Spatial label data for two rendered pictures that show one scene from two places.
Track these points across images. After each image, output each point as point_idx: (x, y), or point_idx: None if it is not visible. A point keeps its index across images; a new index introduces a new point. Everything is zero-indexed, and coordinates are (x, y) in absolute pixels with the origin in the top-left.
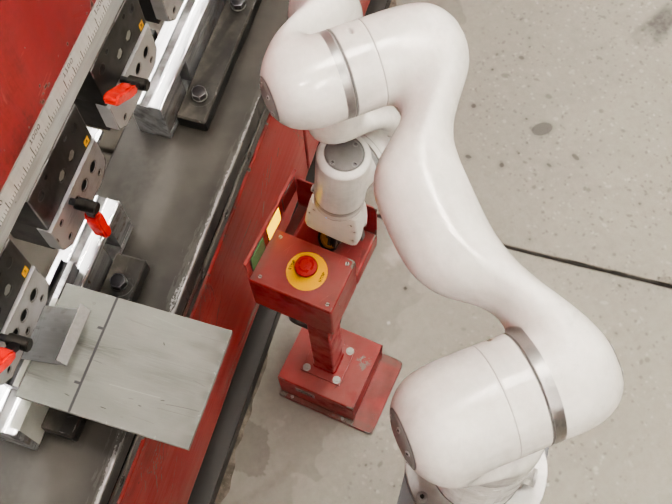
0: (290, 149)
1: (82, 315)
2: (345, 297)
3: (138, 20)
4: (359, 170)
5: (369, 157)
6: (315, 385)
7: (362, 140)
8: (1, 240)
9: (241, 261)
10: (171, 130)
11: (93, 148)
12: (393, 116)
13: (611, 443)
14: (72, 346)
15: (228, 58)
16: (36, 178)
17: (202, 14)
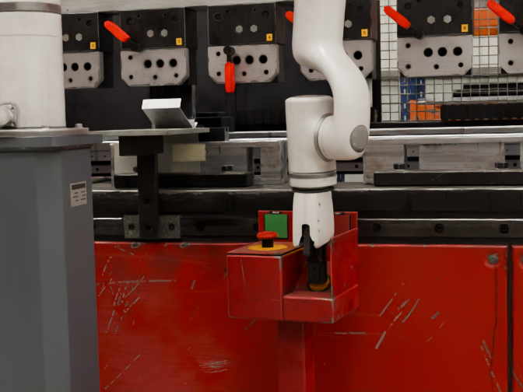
0: (465, 361)
1: (174, 103)
2: (255, 286)
3: (363, 26)
4: (294, 99)
5: (308, 99)
6: None
7: (324, 97)
8: (180, 1)
9: (317, 330)
10: (368, 178)
11: (270, 47)
12: (335, 71)
13: None
14: (154, 106)
15: (442, 170)
16: (222, 4)
17: (460, 137)
